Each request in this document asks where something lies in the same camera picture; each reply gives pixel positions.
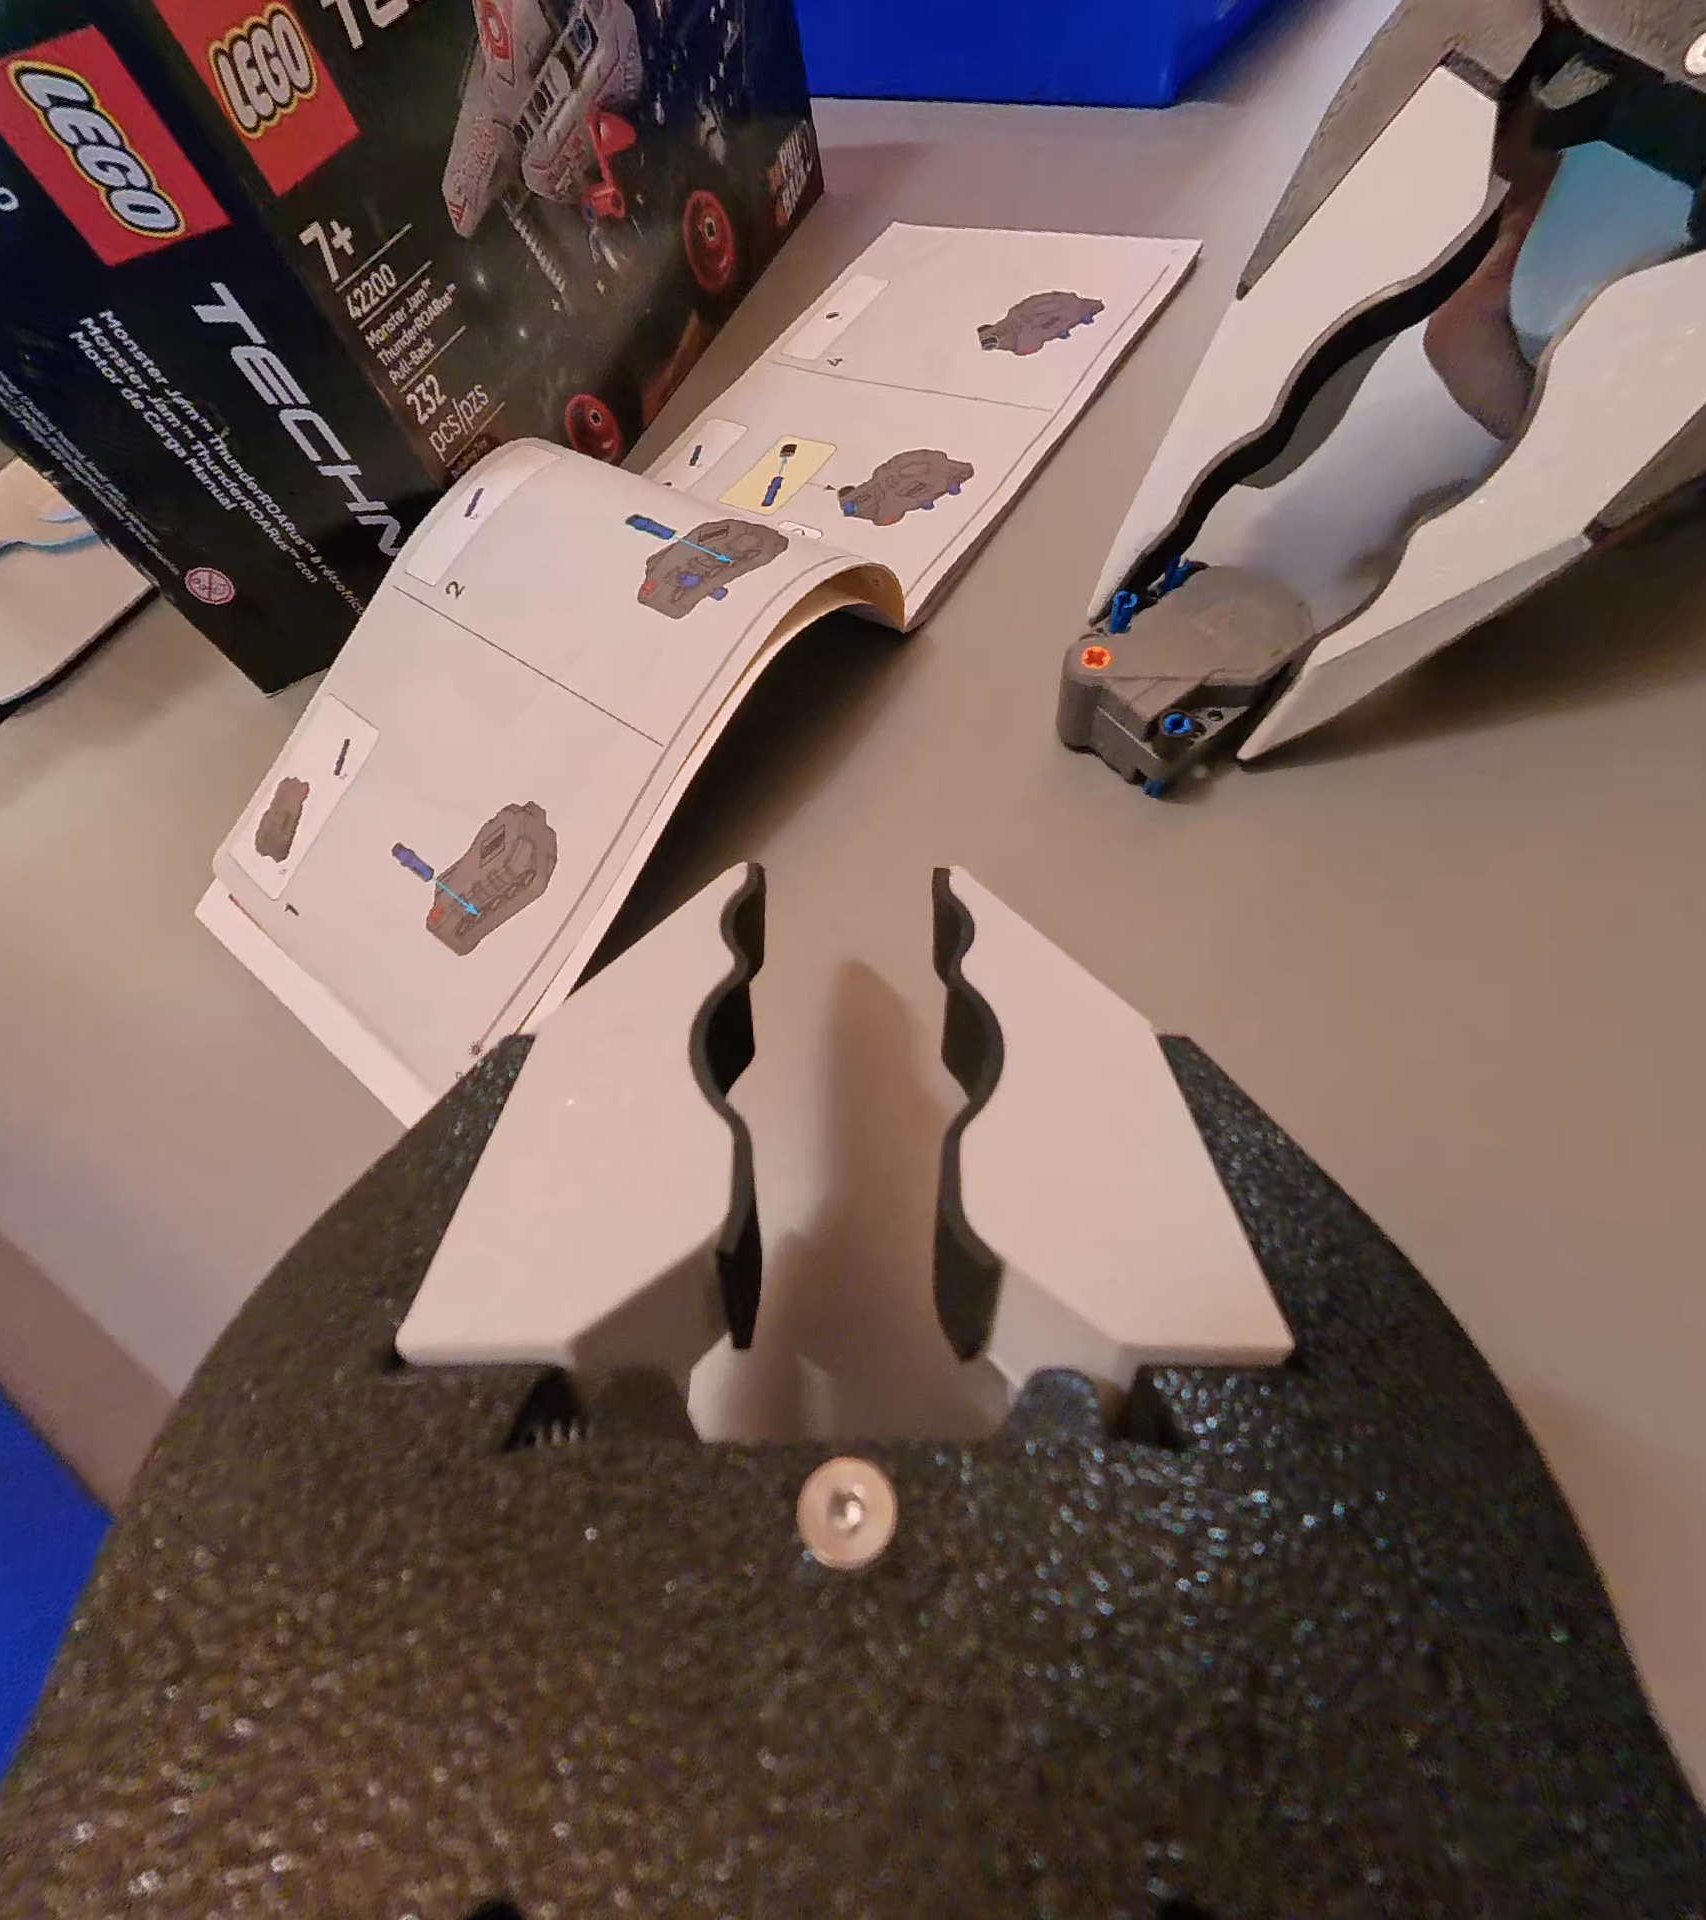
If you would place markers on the white paper sheet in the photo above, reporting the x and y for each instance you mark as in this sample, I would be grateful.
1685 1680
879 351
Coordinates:
12 630

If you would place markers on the grey desk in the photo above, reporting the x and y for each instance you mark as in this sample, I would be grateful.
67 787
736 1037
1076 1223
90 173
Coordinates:
1468 975

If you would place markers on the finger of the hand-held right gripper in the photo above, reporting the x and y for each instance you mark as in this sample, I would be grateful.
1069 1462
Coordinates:
1332 284
1618 435

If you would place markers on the open instruction booklet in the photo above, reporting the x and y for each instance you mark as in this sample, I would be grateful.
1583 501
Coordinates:
522 720

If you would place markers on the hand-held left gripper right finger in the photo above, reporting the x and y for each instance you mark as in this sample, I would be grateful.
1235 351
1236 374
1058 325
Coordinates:
1122 1200

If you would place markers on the grey toy pull-back motor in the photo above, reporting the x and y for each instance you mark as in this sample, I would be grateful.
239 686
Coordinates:
1213 630

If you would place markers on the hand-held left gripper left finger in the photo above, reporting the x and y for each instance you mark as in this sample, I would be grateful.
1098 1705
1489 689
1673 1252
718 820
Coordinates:
582 1184

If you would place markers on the black toy building set box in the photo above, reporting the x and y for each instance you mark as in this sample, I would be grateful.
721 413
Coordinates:
118 374

